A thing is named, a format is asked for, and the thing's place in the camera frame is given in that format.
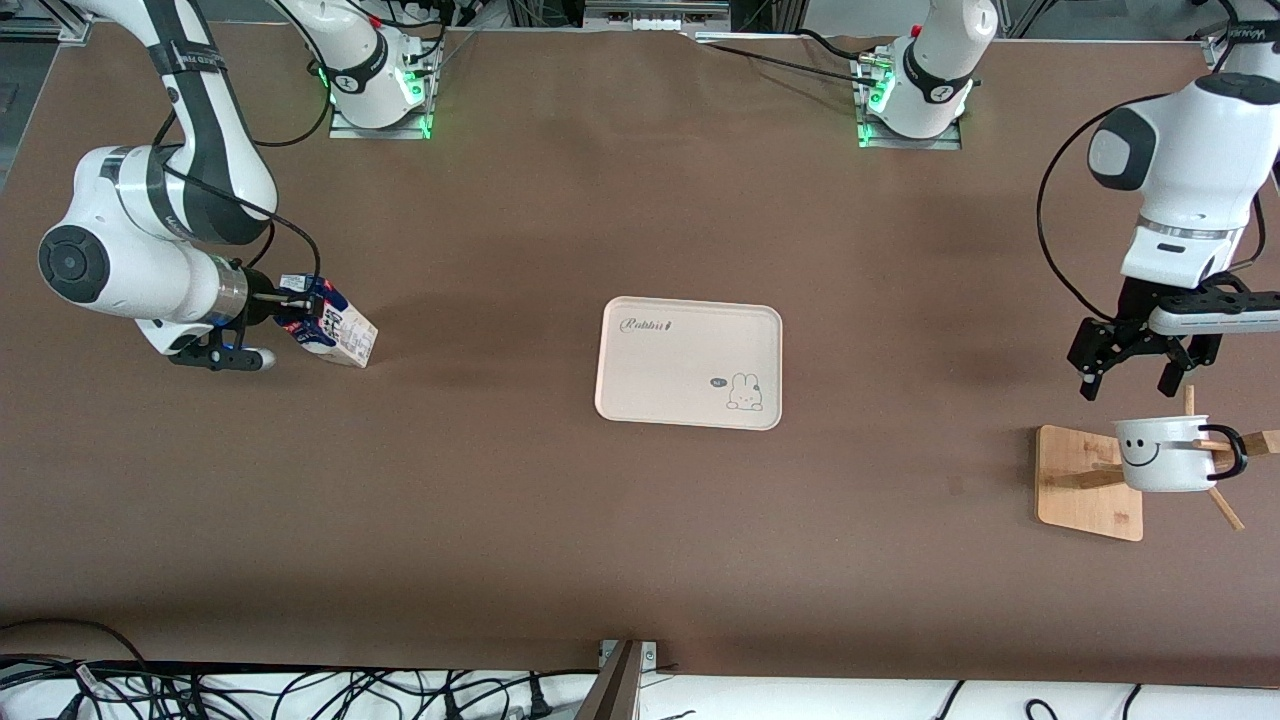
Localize cream rabbit print tray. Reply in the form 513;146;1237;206
594;296;783;431

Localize white smiley mug black handle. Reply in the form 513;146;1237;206
1113;415;1249;493

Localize tangled black cables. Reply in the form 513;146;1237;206
0;655;601;720

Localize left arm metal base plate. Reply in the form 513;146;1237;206
855;45;963;151

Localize black cable loop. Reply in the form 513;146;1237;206
0;618;151;691

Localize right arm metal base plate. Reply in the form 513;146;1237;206
328;40;441;139

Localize wooden mug rack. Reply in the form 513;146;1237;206
1035;385;1280;542

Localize aluminium profile with bracket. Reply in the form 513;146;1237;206
575;638;661;720

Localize grey power strip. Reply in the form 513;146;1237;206
583;0;733;33

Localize blue white milk carton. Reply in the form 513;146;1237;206
278;273;380;369

